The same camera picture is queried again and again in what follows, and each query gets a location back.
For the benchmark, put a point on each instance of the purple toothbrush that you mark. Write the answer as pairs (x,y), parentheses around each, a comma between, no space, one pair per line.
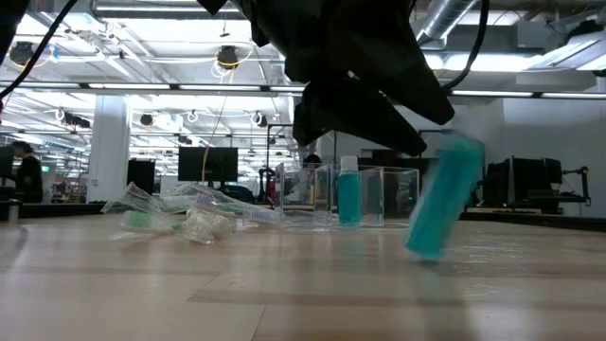
(260,217)

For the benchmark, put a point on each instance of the clear acrylic organizer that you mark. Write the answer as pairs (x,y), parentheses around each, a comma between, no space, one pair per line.
(397,199)

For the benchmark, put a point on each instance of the silver spiral air duct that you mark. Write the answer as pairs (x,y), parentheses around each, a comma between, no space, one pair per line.
(447,16)

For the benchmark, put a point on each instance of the white pillar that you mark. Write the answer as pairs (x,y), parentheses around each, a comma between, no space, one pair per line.
(109,151)

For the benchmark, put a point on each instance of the person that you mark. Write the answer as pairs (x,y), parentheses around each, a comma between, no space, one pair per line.
(29,175)
(312,161)

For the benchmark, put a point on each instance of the black aluminium table frame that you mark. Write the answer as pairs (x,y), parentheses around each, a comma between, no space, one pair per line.
(521,220)

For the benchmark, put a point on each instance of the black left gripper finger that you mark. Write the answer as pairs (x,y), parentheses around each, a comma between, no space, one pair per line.
(416,95)
(350,113)

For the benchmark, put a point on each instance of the black cabinet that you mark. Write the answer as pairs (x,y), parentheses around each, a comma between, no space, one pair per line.
(141,176)

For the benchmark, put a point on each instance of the black monitor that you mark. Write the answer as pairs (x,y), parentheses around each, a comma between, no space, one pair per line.
(208,163)

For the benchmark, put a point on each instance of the blue mouthwash bottle white cap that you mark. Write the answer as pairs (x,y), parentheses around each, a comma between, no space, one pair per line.
(349,199)
(442,199)

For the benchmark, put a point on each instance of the black equipment workstation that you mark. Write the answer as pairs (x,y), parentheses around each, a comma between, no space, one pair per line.
(521,180)

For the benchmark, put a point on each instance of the long linear ceiling light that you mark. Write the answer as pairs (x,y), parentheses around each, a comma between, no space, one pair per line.
(492,93)

